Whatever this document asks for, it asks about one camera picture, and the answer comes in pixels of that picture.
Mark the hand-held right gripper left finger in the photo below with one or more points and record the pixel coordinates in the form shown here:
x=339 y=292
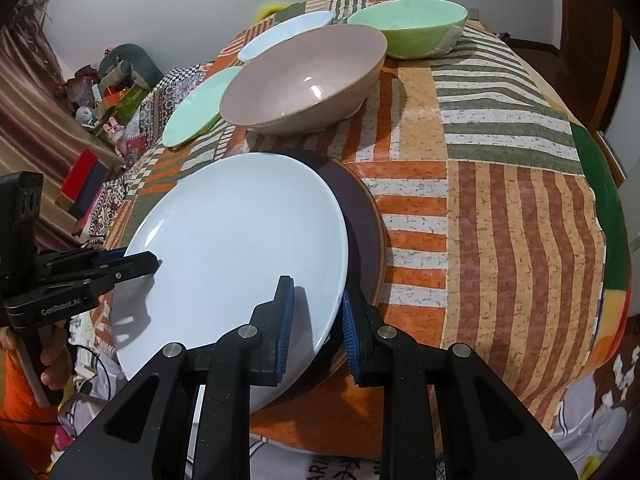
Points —
x=285 y=320

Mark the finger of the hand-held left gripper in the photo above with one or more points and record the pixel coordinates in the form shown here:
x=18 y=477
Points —
x=135 y=266
x=107 y=257

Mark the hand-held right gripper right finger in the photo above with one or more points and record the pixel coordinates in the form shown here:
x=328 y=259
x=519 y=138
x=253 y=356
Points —
x=348 y=332

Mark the dark brown plate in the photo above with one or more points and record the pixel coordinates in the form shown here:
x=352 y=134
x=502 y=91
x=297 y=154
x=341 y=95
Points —
x=362 y=240

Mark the large white plate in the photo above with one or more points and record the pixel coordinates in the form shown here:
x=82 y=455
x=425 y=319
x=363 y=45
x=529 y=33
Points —
x=225 y=235

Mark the pink bowl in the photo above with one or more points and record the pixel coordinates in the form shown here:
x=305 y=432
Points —
x=300 y=75

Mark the green bowl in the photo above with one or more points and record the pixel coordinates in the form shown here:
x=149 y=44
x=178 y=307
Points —
x=410 y=17

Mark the person's left hand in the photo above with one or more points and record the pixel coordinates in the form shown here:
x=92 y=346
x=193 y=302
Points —
x=56 y=360

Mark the red box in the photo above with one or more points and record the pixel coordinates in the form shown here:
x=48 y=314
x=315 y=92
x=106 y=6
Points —
x=75 y=177

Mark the brown striped curtain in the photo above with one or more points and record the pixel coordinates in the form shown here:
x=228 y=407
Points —
x=30 y=125

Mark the pink bunny toy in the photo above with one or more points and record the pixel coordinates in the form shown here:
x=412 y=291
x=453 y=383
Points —
x=116 y=130

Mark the checkered patterned quilt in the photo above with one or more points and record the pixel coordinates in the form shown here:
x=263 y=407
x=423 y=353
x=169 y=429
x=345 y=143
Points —
x=145 y=125

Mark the green box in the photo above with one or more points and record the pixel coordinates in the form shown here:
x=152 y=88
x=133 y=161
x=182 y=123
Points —
x=125 y=107

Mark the green plate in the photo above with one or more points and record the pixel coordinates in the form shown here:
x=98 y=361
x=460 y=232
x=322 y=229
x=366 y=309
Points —
x=195 y=110

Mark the striped patchwork blanket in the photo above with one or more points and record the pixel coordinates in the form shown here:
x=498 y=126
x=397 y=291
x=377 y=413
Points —
x=500 y=185

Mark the small white plate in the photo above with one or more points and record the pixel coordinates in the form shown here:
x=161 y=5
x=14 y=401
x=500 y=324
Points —
x=280 y=35

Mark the yellow round object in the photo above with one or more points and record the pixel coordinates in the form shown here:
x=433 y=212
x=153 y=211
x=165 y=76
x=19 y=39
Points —
x=267 y=10

